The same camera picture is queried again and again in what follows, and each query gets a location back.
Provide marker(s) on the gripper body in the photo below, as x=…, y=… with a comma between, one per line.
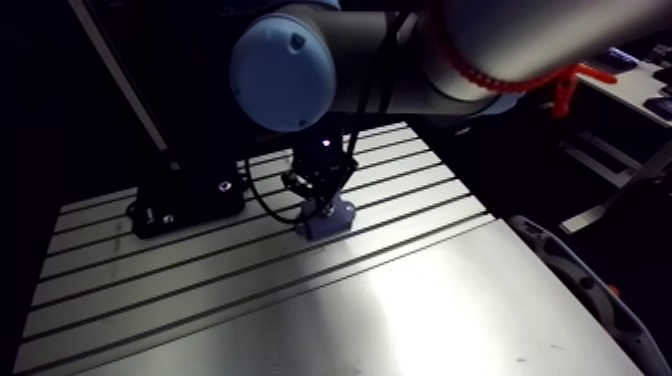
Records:
x=318, y=168

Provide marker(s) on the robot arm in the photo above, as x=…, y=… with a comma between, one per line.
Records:
x=367, y=58

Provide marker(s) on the dark blue-grey housing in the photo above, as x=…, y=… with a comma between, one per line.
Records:
x=330, y=219

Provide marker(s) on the pale holed strip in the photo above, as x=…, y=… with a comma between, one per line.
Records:
x=588, y=283

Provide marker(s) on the white desk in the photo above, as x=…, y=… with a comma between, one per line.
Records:
x=630, y=86

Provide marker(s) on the grey slanted post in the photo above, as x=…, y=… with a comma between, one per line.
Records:
x=118, y=76

